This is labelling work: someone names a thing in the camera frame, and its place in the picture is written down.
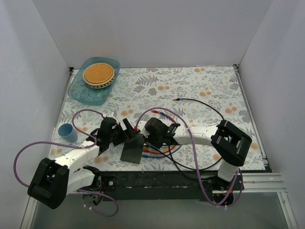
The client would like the floral patterned table mat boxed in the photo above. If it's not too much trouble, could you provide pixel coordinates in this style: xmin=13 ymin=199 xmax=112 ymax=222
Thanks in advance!
xmin=59 ymin=66 xmax=264 ymax=171

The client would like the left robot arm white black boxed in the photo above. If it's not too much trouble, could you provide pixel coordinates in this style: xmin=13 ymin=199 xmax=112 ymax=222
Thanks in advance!
xmin=27 ymin=117 xmax=138 ymax=209

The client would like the black network switch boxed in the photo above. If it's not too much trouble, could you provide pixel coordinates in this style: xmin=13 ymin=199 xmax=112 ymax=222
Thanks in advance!
xmin=120 ymin=134 xmax=145 ymax=164

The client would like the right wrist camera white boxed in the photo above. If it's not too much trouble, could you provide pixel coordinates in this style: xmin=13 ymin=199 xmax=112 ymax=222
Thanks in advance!
xmin=134 ymin=121 xmax=150 ymax=138

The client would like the red ethernet cable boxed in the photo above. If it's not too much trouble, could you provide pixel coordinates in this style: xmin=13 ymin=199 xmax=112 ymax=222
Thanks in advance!
xmin=144 ymin=109 xmax=186 ymax=156

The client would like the woven orange round basket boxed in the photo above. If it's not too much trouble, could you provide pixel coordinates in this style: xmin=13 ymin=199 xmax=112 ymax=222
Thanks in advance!
xmin=82 ymin=63 xmax=115 ymax=89

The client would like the blue transparent plastic tray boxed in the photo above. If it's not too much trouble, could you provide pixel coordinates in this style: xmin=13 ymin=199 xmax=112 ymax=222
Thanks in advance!
xmin=68 ymin=57 xmax=120 ymax=105

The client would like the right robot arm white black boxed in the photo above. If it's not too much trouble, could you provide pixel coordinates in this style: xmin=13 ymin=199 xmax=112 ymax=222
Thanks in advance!
xmin=137 ymin=118 xmax=252 ymax=190

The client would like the blue ethernet cable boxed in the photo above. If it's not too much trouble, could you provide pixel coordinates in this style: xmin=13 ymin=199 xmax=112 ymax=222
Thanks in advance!
xmin=142 ymin=112 xmax=186 ymax=160

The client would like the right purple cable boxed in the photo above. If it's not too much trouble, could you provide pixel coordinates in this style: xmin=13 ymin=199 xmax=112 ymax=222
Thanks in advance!
xmin=134 ymin=107 xmax=244 ymax=207

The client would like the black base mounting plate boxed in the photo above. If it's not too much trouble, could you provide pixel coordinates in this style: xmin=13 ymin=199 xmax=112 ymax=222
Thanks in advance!
xmin=95 ymin=169 xmax=246 ymax=201

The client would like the small blue plastic cup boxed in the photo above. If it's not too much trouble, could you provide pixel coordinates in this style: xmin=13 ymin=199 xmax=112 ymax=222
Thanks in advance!
xmin=58 ymin=123 xmax=78 ymax=143

